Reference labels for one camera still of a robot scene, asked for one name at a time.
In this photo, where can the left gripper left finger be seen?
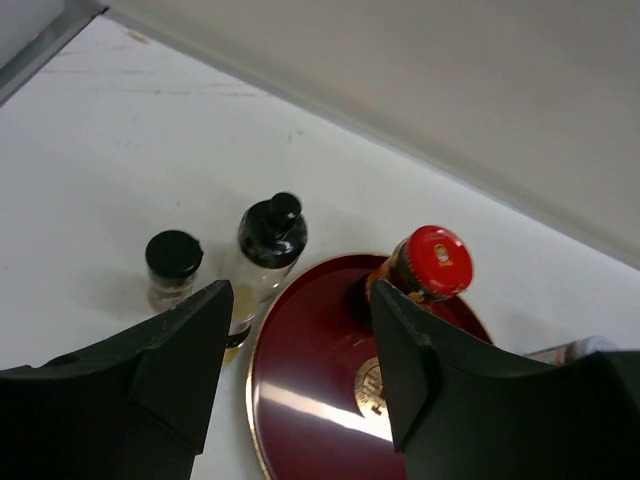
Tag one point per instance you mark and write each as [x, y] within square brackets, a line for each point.
[136, 405]

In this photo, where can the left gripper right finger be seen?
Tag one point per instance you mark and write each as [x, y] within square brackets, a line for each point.
[460, 408]

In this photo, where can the red lid chili sauce jar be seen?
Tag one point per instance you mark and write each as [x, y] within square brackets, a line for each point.
[430, 266]

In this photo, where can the small yellow label oil bottle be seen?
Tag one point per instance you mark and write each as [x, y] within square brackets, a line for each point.
[245, 307]

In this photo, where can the white lid sauce jar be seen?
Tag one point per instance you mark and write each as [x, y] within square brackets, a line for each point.
[569, 352]

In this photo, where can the round red tray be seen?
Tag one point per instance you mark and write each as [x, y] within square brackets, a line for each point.
[314, 391]

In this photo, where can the small black cap spice jar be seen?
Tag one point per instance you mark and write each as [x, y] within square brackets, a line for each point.
[173, 258]

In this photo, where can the clear bottle black pump cap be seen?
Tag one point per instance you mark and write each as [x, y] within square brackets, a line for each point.
[271, 236]

